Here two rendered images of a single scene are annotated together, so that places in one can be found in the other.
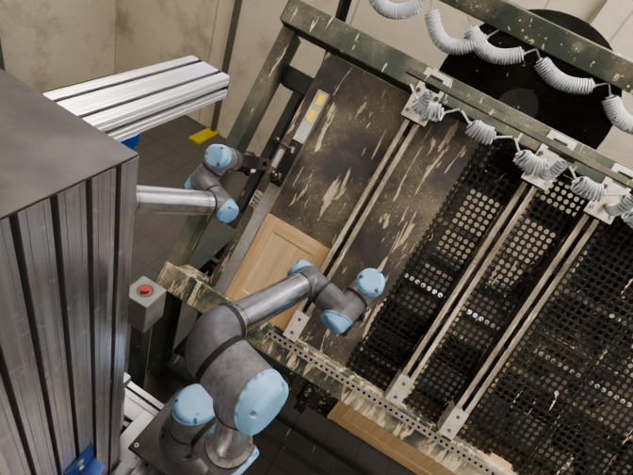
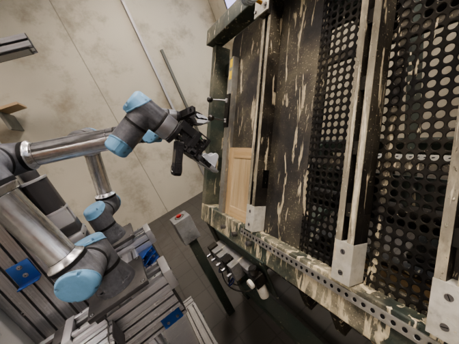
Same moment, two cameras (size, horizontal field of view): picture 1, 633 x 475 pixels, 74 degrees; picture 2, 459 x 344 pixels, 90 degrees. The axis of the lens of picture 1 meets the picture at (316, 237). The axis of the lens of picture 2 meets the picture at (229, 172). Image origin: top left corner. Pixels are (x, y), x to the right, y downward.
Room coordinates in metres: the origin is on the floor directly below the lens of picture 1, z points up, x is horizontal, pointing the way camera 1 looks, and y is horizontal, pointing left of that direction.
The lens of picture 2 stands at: (0.58, -0.89, 1.55)
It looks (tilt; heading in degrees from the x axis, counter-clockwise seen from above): 18 degrees down; 57
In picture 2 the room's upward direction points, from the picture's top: 23 degrees counter-clockwise
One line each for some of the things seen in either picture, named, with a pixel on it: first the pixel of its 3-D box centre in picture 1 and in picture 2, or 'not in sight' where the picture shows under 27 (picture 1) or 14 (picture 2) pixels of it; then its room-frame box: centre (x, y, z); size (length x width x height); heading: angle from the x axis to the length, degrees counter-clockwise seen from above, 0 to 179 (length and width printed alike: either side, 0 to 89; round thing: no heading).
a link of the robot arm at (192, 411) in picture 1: (195, 413); (93, 252); (0.53, 0.10, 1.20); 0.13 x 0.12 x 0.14; 66
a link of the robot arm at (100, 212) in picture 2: not in sight; (98, 215); (0.62, 0.60, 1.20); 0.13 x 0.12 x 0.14; 55
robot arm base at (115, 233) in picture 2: not in sight; (109, 231); (0.62, 0.59, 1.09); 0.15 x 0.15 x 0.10
